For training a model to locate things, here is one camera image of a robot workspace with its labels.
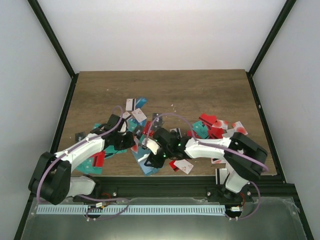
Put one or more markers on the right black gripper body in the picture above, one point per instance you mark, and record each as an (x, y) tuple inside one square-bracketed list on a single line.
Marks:
[(168, 150)]

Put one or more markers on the red card front left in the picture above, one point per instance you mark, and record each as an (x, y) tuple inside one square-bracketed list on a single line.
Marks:
[(98, 159)]

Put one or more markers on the blue card top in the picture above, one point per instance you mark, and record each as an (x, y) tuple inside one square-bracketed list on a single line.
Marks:
[(140, 102)]

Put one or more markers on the white card with black stripe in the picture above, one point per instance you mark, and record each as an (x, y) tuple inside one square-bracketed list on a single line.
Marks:
[(130, 104)]

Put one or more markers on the light blue slotted cable duct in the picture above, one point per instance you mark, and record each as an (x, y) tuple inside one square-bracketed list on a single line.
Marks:
[(199, 210)]

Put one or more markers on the blue leather card holder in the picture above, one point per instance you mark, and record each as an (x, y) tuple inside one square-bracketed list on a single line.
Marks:
[(141, 156)]

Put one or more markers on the white floral card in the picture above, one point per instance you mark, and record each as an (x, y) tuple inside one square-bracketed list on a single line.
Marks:
[(184, 166), (139, 115)]

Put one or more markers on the white card red circles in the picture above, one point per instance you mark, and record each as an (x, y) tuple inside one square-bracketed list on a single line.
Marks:
[(239, 128)]

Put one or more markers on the teal card front left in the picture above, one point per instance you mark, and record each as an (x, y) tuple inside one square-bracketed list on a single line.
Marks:
[(87, 167)]

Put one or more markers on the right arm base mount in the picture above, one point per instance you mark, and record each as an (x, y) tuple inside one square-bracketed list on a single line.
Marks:
[(218, 193)]

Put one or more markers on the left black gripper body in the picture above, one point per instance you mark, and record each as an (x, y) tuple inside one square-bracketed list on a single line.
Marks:
[(121, 143)]

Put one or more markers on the black VIP card left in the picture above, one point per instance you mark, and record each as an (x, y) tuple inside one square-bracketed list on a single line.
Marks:
[(80, 136)]

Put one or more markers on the white floral card front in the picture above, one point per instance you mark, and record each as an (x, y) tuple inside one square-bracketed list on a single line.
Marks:
[(184, 166)]

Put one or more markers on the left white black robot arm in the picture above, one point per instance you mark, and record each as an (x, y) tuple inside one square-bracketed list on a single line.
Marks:
[(52, 178)]

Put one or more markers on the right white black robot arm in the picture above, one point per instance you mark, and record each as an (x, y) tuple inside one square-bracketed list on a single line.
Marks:
[(246, 158)]

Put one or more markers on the white striped card edge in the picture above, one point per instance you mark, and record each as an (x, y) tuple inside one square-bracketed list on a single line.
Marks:
[(221, 175)]

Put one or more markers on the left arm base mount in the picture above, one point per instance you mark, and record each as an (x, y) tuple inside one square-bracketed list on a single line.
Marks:
[(105, 192)]

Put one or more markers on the black vip card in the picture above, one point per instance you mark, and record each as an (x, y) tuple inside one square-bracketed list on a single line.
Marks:
[(158, 119), (80, 136)]

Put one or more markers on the black VIP card upper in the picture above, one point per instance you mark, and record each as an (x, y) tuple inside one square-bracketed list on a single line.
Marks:
[(158, 119)]

